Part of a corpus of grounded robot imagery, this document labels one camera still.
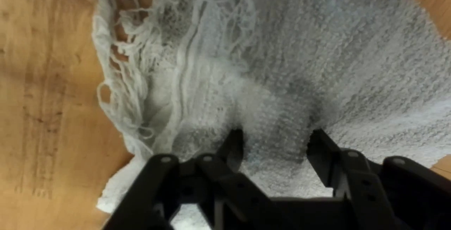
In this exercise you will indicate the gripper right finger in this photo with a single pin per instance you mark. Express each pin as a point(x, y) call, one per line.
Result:
point(366, 184)

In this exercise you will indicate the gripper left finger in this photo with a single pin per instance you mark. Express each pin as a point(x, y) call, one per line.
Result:
point(218, 184)

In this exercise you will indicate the white frayed towel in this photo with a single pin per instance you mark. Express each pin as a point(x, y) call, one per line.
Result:
point(282, 64)

